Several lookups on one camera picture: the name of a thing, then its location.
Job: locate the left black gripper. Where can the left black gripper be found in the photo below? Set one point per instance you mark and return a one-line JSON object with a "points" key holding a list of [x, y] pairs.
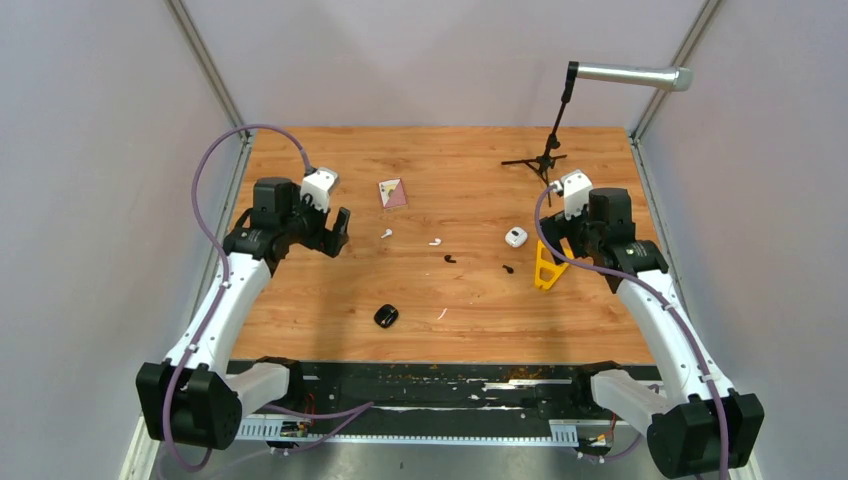
{"points": [[327, 241]]}

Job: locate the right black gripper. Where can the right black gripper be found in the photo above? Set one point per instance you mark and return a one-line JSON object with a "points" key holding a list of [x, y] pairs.
{"points": [[557, 227]]}

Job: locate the white earbud charging case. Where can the white earbud charging case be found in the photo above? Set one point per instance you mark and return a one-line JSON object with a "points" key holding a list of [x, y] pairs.
{"points": [[516, 237]]}

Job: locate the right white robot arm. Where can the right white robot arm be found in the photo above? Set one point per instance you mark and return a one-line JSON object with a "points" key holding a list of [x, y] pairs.
{"points": [[700, 423]]}

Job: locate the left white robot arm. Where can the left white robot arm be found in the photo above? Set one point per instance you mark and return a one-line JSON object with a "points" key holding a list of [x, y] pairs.
{"points": [[189, 397]]}

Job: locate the black earbud charging case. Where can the black earbud charging case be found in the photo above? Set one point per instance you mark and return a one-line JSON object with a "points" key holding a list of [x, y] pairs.
{"points": [[386, 316]]}

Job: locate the pink card box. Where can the pink card box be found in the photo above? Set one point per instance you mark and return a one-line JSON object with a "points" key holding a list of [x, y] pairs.
{"points": [[392, 194]]}

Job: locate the black tripod stand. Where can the black tripod stand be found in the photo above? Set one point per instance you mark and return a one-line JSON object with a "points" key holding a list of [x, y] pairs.
{"points": [[542, 164]]}

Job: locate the silver microphone tube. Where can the silver microphone tube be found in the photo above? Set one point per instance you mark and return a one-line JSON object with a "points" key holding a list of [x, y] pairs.
{"points": [[669, 79]]}

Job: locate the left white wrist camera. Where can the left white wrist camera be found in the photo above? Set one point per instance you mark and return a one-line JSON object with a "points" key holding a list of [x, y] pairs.
{"points": [[317, 187]]}

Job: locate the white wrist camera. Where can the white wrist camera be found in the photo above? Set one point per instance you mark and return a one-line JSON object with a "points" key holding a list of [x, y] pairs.
{"points": [[574, 188], [317, 187]]}

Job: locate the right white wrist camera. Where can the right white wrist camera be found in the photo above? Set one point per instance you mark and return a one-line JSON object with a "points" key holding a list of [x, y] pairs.
{"points": [[574, 188]]}

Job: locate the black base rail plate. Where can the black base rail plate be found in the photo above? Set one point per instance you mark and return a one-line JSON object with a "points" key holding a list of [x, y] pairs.
{"points": [[438, 403]]}

